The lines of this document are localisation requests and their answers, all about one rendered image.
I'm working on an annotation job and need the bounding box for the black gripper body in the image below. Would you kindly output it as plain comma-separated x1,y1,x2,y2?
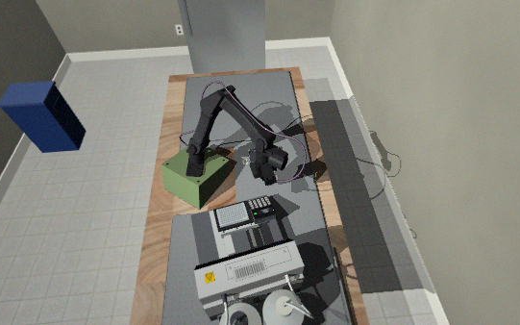
250,160,277,179

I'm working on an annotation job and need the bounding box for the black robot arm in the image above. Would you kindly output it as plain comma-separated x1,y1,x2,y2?
186,85,288,186

